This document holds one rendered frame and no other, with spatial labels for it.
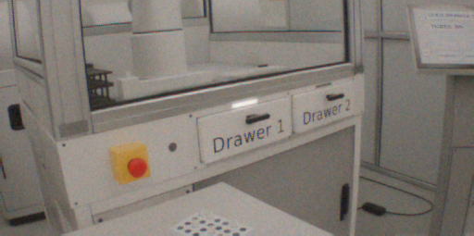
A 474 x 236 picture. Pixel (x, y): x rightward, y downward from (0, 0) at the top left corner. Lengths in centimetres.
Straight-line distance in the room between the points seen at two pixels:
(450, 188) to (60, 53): 153
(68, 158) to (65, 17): 28
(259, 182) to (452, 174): 93
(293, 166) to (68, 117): 68
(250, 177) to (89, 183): 45
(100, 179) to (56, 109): 17
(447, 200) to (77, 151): 147
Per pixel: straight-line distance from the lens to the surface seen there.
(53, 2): 74
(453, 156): 166
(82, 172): 78
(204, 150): 87
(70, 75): 74
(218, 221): 69
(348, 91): 124
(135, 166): 74
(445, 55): 147
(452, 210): 177
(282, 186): 113
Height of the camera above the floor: 114
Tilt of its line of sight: 13 degrees down
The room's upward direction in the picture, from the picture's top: 3 degrees counter-clockwise
